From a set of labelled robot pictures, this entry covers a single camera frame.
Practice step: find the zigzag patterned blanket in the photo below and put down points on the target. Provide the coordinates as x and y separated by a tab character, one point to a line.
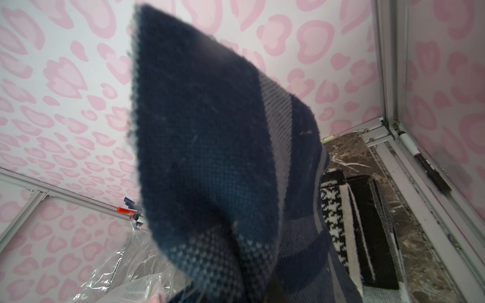
377	268

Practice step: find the red marker pen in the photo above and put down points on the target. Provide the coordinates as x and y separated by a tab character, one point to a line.
126	211

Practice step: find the grey black checked blanket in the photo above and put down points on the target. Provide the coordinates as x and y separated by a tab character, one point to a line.
374	294

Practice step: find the pink fleece blanket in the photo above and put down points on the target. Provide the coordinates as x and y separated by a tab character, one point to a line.
157	297

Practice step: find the houndstooth black white blanket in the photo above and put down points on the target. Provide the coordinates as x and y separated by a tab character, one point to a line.
338	215

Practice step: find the blue capped pen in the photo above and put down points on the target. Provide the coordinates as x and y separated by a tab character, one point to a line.
131	204

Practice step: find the navy blue plaid blanket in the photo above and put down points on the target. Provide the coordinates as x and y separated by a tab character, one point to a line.
229	166

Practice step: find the black marker on rail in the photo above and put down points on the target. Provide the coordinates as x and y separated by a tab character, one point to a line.
431	173

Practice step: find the clear plastic vacuum bag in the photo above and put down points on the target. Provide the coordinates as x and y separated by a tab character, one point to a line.
132	274

